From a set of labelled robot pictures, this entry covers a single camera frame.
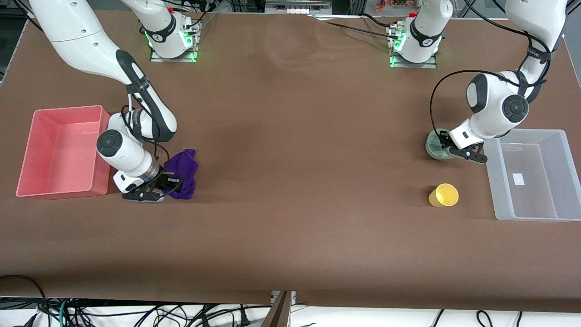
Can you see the white power strip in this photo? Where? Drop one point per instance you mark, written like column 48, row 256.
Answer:
column 297, row 6

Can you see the grey metal leg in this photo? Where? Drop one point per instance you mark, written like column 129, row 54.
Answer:
column 279, row 313

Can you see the green bowl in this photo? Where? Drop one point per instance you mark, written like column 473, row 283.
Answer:
column 433, row 150

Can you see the clear plastic bin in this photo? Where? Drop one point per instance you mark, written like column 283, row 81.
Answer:
column 531, row 177

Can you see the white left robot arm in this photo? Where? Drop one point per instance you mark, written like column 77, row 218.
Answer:
column 494, row 104

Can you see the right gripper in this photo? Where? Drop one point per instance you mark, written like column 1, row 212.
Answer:
column 167, row 180

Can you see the pink plastic bin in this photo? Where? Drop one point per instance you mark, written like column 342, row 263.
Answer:
column 63, row 154

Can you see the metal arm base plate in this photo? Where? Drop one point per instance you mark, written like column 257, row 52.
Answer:
column 156, row 59
column 431, row 65

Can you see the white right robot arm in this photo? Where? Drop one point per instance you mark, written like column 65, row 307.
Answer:
column 81, row 41

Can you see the yellow cup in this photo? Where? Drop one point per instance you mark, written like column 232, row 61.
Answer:
column 445, row 196

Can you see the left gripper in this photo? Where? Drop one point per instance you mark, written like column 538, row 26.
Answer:
column 445, row 139

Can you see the purple cloth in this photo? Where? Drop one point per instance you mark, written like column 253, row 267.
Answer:
column 184, row 163

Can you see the brown table cover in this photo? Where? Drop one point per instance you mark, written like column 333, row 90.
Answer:
column 290, row 204

